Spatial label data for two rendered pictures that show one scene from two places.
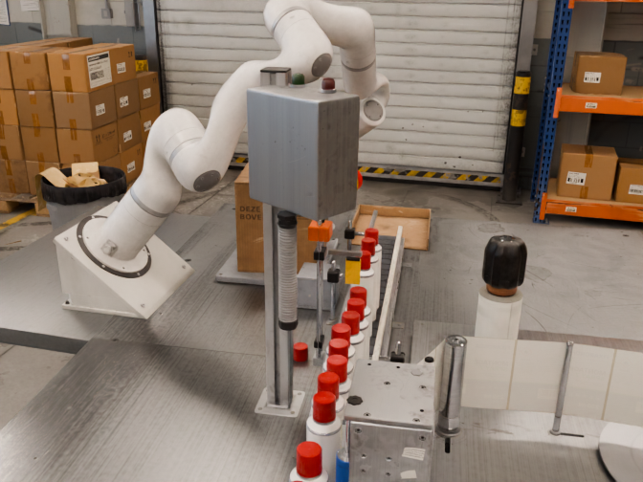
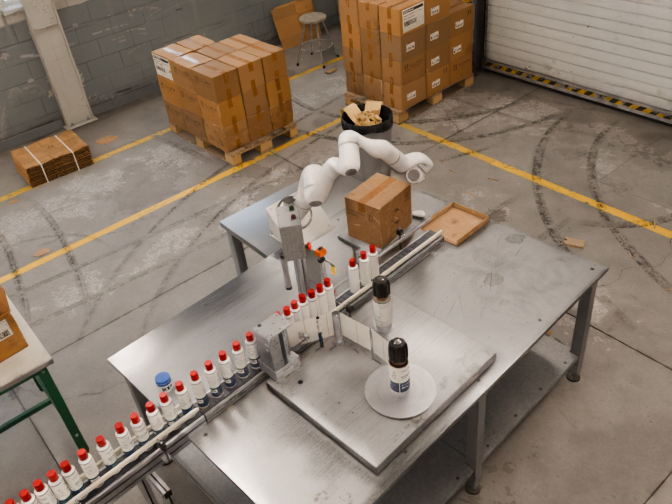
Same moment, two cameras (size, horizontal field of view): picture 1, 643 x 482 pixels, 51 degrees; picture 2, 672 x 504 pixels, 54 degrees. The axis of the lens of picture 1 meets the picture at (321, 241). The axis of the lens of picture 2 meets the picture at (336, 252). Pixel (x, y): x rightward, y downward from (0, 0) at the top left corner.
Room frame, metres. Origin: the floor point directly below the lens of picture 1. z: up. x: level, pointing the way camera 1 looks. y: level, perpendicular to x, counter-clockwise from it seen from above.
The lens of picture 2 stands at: (-0.67, -1.69, 3.11)
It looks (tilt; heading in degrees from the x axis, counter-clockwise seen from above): 37 degrees down; 40
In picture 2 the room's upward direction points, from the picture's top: 7 degrees counter-clockwise
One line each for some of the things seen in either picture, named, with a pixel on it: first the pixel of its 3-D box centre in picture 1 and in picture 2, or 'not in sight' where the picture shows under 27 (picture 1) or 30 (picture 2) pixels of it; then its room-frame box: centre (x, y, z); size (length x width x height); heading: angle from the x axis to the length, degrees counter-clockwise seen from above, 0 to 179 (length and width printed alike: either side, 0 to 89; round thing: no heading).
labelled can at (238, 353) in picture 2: not in sight; (239, 359); (0.63, 0.03, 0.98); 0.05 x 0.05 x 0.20
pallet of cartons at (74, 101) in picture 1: (79, 121); (408, 43); (5.16, 1.86, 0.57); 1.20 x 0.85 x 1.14; 168
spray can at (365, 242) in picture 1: (366, 280); (364, 268); (1.44, -0.11, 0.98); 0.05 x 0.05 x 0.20
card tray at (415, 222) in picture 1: (390, 226); (454, 222); (2.17, -0.24, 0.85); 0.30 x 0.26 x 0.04; 170
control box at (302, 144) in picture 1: (303, 148); (291, 232); (1.10, 0.03, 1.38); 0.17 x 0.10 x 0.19; 45
